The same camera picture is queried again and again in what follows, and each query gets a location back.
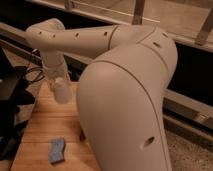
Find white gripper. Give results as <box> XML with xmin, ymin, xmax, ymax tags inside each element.
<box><xmin>43</xmin><ymin>62</ymin><xmax>70</xmax><ymax>82</ymax></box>

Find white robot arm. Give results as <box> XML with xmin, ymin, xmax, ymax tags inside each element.
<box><xmin>26</xmin><ymin>18</ymin><xmax>178</xmax><ymax>171</ymax></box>

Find black equipment at left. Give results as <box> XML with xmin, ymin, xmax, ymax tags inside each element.
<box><xmin>0</xmin><ymin>47</ymin><xmax>35</xmax><ymax>161</ymax></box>

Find dark red oblong object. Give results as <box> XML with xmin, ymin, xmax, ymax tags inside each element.
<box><xmin>79</xmin><ymin>130</ymin><xmax>86</xmax><ymax>143</ymax></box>

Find black cables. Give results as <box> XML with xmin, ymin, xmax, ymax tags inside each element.
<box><xmin>24</xmin><ymin>48</ymin><xmax>51</xmax><ymax>84</ymax></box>

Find metal rail beam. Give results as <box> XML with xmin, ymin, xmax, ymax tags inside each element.
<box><xmin>0</xmin><ymin>21</ymin><xmax>213</xmax><ymax>131</ymax></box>

